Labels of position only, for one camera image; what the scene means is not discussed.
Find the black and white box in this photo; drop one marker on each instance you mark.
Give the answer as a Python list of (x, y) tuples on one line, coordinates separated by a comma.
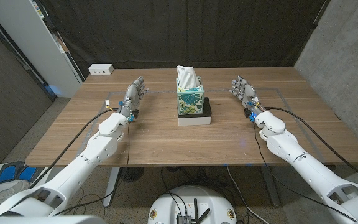
[(194, 120)]

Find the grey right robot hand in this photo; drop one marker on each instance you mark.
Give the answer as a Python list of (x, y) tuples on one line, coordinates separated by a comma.
[(245, 93)]

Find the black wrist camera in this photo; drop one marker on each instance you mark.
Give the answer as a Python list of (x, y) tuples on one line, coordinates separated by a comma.
[(134, 114), (249, 113)]

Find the grey table leg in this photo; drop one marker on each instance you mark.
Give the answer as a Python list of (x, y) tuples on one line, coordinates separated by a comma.
[(270, 186)]

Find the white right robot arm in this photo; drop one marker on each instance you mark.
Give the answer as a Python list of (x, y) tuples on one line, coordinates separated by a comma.
[(306, 165)]

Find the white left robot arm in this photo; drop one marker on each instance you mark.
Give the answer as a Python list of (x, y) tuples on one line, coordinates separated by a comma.
[(73, 174)]

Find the grey sneaker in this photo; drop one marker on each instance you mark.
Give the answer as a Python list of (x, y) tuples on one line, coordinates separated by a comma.
[(8, 191)]

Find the white table leg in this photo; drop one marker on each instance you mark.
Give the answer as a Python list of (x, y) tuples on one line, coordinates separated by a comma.
[(112, 186)]

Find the blue and black foot pedal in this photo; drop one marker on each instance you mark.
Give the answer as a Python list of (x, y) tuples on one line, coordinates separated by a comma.
[(6, 173)]

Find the white cabinet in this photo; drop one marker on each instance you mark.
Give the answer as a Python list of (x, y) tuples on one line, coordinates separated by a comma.
[(26, 40)]

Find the black curtain backdrop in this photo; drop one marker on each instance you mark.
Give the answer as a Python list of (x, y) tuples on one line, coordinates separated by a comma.
[(166, 31)]

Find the teal floral tissue box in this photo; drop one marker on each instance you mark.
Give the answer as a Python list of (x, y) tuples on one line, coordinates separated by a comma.
[(190, 101)]

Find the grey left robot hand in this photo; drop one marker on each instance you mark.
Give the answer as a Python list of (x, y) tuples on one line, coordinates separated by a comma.
[(131, 96)]

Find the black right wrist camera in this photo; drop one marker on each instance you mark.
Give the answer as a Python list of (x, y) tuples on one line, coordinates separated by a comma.
[(249, 113)]

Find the white tissue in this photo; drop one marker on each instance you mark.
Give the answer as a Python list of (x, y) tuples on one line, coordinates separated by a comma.
[(186, 77)]

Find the white power strip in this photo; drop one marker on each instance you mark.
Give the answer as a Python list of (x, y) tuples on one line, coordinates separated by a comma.
[(101, 69)]

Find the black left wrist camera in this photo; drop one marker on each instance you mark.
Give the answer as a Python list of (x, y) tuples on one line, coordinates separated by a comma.
[(134, 114)]

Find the black router with antennas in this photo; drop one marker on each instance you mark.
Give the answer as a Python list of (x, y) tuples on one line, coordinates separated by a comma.
[(194, 214)]

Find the black round floor fan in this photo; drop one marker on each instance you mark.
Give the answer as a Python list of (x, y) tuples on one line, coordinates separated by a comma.
[(131, 173)]

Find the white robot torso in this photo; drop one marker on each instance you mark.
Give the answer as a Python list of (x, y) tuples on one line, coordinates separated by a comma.
[(191, 196)]

